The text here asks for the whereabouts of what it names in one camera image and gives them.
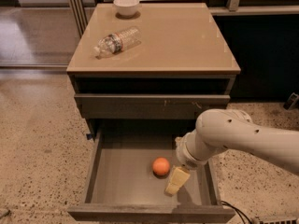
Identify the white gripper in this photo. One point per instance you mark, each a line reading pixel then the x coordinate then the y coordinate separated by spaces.
pixel 186 158

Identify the orange fruit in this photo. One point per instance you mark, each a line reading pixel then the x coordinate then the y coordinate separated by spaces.
pixel 161 166

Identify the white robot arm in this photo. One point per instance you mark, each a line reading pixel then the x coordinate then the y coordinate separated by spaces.
pixel 217 130

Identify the open grey middle drawer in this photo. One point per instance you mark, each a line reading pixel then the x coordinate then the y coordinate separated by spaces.
pixel 121 186

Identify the brown drawer cabinet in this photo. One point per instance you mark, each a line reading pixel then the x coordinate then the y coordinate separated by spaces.
pixel 182 52

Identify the closed grey top drawer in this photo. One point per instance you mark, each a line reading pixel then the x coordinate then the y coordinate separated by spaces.
pixel 147 106

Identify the grey floor vent grille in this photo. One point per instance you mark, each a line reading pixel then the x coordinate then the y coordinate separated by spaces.
pixel 275 220

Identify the dark object on floor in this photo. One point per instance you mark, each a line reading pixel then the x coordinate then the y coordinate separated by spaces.
pixel 291 102

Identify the clear plastic water bottle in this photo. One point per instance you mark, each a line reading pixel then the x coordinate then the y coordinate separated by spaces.
pixel 118 42

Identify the white ceramic bowl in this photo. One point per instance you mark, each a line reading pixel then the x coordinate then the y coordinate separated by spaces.
pixel 126 8

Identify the metal window frame rail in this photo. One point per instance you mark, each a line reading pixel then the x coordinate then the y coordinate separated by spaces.
pixel 79 15

